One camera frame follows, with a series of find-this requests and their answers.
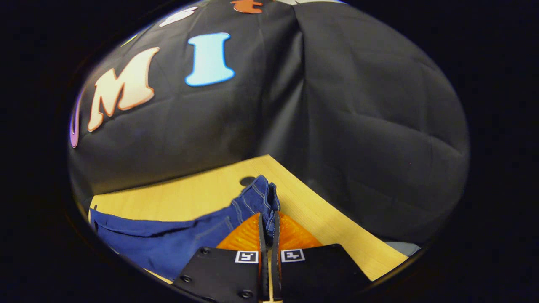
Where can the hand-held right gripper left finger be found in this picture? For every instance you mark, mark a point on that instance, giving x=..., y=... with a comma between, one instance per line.
x=223, y=273

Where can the blue denim jeans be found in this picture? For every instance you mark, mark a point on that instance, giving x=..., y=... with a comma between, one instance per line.
x=177, y=244

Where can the black backdrop cloth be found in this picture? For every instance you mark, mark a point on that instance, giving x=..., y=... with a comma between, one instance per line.
x=337, y=126

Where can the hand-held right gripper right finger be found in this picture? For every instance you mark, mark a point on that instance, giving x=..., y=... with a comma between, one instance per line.
x=320, y=271

